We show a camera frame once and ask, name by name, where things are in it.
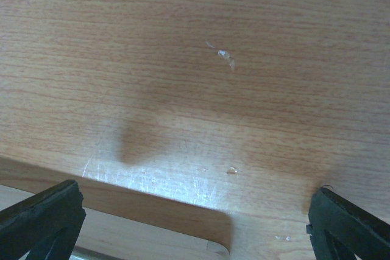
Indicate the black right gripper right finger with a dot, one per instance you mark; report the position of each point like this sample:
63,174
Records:
339,229

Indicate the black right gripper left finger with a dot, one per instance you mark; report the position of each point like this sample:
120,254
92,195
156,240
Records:
45,225

